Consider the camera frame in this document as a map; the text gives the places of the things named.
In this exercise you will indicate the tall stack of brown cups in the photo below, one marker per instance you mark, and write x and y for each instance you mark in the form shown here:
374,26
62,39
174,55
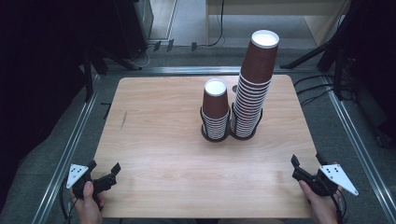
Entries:
249,109

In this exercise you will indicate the person's left hand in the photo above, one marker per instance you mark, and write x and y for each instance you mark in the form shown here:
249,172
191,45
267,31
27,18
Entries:
88,208

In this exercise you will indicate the light wooden furniture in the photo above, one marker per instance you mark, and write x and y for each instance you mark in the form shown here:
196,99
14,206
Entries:
280,7

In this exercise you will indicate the black cabinet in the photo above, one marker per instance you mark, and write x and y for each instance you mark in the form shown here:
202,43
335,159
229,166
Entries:
130,28

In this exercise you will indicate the black curtain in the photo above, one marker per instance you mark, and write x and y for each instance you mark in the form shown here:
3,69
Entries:
31,93

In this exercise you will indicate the person's right hand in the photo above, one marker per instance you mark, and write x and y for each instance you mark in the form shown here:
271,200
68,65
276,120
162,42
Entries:
323,208

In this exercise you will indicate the long metal floor rail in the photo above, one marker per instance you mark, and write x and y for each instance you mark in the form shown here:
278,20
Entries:
186,70
358,146
67,161

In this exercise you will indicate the black metal stand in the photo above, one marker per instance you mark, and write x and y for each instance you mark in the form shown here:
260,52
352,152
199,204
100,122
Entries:
88,74

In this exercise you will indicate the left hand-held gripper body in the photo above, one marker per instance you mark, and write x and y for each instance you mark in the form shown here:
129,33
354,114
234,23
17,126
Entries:
77,174

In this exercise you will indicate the black tripod stand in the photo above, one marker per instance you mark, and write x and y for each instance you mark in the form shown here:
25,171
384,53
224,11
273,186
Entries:
311,56

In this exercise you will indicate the short stack of brown cups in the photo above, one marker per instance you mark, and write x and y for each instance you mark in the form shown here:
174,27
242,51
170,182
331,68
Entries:
214,104

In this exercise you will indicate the dark equipment base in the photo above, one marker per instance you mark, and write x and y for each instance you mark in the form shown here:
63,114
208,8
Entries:
387,133

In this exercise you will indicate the small dark floor block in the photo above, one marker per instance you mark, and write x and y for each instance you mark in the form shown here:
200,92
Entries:
157,46
194,46
170,45

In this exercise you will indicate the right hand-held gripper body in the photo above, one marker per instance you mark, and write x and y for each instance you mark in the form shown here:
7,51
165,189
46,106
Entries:
337,177

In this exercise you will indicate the black cup stack holder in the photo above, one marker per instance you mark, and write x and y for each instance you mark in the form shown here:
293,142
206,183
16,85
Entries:
214,140
242,138

